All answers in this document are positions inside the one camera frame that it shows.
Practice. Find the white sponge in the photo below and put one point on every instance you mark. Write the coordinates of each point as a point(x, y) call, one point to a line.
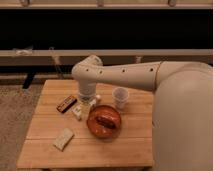
point(63, 139)

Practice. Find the wooden table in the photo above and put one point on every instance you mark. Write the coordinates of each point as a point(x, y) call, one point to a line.
point(132, 147)

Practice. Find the dark chocolate bar box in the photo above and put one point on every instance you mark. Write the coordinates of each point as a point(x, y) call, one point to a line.
point(66, 104)

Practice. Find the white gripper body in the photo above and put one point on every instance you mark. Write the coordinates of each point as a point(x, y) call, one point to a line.
point(86, 102)

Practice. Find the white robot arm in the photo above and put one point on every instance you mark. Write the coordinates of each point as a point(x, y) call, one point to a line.
point(182, 114)

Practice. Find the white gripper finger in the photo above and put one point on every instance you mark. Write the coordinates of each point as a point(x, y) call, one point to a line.
point(77, 112)
point(95, 101)

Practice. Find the brown sausage in bowl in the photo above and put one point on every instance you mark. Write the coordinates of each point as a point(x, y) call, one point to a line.
point(105, 122)

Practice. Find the orange-brown bowl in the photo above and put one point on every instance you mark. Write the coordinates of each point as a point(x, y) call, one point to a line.
point(98, 130)

